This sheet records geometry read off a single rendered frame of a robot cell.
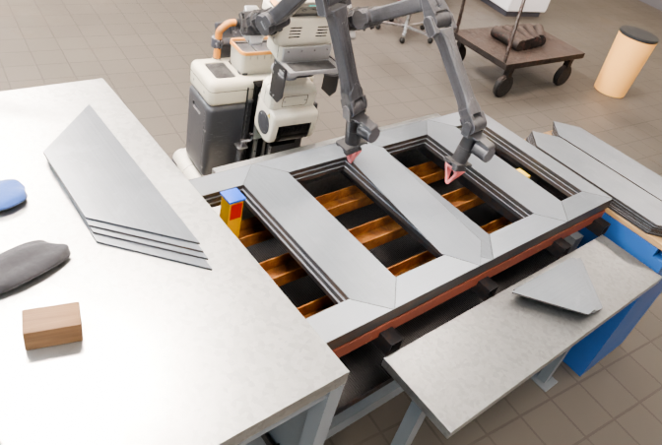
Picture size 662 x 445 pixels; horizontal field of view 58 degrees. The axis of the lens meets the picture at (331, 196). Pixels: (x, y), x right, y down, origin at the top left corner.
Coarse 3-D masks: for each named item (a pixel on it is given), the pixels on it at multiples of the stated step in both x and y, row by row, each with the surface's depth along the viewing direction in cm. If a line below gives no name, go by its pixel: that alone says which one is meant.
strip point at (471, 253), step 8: (480, 240) 196; (456, 248) 190; (464, 248) 191; (472, 248) 192; (480, 248) 192; (456, 256) 187; (464, 256) 188; (472, 256) 188; (480, 256) 189; (480, 264) 186
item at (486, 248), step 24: (408, 144) 240; (432, 144) 244; (504, 144) 257; (312, 168) 212; (336, 168) 219; (528, 168) 250; (216, 192) 188; (432, 192) 213; (504, 192) 223; (576, 192) 236; (264, 216) 187; (456, 216) 204; (288, 240) 180; (312, 264) 173; (336, 288) 167
